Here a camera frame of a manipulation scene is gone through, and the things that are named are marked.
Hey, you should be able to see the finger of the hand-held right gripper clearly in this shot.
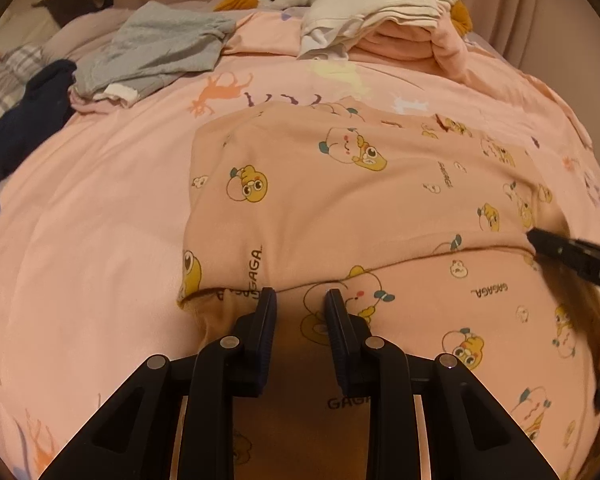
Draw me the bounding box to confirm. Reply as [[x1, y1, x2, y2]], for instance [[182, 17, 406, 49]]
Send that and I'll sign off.
[[526, 229, 588, 273]]

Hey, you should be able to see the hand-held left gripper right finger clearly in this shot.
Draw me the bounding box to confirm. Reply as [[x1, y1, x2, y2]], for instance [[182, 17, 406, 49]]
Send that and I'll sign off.
[[324, 287, 563, 480]]

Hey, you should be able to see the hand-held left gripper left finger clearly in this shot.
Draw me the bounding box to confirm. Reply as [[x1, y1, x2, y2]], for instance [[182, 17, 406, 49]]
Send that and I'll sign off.
[[39, 287, 279, 480]]

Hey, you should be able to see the pink animal print duvet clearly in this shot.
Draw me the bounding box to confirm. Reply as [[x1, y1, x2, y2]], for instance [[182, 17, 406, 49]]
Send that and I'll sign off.
[[0, 7, 600, 480]]

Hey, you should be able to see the pink folded garment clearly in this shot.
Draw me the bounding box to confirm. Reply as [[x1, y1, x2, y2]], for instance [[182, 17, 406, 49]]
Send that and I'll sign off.
[[352, 10, 473, 86]]

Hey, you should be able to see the pink folded blanket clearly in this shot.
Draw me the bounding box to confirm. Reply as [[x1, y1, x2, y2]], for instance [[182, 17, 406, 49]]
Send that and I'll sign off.
[[387, 0, 586, 76]]

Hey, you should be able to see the pale pink white-cuffed garment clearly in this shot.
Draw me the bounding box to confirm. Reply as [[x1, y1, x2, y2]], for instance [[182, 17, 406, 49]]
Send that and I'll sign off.
[[69, 82, 138, 113]]

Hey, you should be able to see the white folded garment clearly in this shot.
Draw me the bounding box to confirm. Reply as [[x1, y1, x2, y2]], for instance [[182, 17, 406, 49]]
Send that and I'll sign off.
[[297, 0, 461, 61]]

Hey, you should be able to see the grey garment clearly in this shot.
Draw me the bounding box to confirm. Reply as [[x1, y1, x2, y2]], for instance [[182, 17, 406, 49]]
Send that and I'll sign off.
[[70, 1, 238, 106]]

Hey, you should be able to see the dark navy garment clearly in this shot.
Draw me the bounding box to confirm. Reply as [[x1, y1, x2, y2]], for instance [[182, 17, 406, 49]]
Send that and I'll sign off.
[[0, 59, 78, 186]]

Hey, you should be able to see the grey plaid blanket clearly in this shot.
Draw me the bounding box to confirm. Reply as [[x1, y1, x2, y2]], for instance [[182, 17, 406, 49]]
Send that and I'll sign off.
[[0, 42, 46, 131]]

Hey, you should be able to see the dark brown pillow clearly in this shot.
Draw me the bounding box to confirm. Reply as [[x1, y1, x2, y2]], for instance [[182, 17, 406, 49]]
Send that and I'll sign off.
[[32, 0, 113, 26]]

